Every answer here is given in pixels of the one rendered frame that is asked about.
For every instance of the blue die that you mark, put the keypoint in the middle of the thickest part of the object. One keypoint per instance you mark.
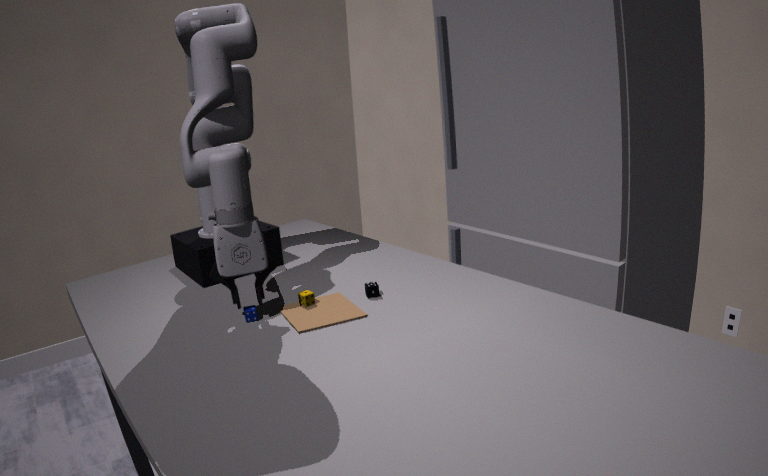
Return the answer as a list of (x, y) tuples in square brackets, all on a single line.
[(250, 313)]

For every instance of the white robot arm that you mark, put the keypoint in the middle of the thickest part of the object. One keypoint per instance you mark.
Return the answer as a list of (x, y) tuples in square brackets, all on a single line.
[(212, 50)]

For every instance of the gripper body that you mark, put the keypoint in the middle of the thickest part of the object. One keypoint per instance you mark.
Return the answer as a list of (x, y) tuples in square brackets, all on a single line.
[(240, 250)]

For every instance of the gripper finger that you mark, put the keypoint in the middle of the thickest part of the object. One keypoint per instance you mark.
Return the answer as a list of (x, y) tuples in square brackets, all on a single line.
[(229, 284), (261, 277)]

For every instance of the yellow die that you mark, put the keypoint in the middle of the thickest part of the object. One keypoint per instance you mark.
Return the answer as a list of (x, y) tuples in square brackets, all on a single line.
[(306, 298)]

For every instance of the tan flat square mat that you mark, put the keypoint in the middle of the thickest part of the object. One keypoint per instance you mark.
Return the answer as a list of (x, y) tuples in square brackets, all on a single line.
[(328, 310)]

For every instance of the black die with white pips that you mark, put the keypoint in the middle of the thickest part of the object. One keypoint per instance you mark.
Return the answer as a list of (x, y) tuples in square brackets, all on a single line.
[(372, 289)]

